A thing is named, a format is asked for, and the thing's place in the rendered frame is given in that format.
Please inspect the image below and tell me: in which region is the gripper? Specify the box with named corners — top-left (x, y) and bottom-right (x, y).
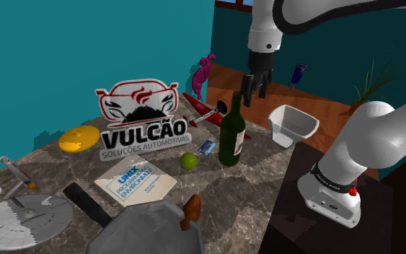
top-left (240, 50), bottom-right (277, 108)

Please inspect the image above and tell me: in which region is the blue can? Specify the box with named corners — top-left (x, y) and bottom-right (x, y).
top-left (289, 63), bottom-right (308, 92)

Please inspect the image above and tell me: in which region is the white square bowl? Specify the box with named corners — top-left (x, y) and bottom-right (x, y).
top-left (268, 104), bottom-right (320, 149)

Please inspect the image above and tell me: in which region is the magenta flamingo figure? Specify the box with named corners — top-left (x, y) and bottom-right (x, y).
top-left (192, 53), bottom-right (216, 102)

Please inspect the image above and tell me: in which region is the white red tool, black disc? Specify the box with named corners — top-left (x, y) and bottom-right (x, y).
top-left (182, 100), bottom-right (229, 128)

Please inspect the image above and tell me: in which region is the dark green wine bottle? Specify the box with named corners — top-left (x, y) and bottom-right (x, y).
top-left (218, 91), bottom-right (247, 167)

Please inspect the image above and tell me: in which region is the long red toy rocket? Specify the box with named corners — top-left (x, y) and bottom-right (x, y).
top-left (182, 92), bottom-right (252, 140)

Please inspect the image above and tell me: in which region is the green lime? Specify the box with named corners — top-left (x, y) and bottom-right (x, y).
top-left (179, 152), bottom-right (198, 172)

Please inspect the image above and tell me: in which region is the potted green plant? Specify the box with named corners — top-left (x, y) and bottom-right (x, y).
top-left (339, 58), bottom-right (402, 117)

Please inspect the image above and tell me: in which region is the white red black car sign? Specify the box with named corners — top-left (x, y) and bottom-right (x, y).
top-left (95, 78), bottom-right (193, 162)

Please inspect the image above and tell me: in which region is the brown drumstick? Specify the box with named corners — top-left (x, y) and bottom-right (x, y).
top-left (180, 193), bottom-right (203, 232)

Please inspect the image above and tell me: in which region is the white and blue book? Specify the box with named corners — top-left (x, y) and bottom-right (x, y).
top-left (94, 154), bottom-right (178, 208)

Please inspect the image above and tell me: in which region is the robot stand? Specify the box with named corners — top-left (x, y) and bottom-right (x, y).
top-left (257, 140), bottom-right (406, 254)

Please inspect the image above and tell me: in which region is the yellow round lid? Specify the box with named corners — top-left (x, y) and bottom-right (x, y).
top-left (58, 125), bottom-right (101, 154)

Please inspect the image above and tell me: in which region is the grey starship model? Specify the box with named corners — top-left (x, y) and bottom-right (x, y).
top-left (0, 155), bottom-right (74, 251)

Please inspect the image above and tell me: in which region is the window with brown frame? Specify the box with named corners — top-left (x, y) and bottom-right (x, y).
top-left (214, 0), bottom-right (255, 14)

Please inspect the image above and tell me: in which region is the grey pan with black handle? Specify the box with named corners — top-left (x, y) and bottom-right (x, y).
top-left (63, 181), bottom-right (206, 254)

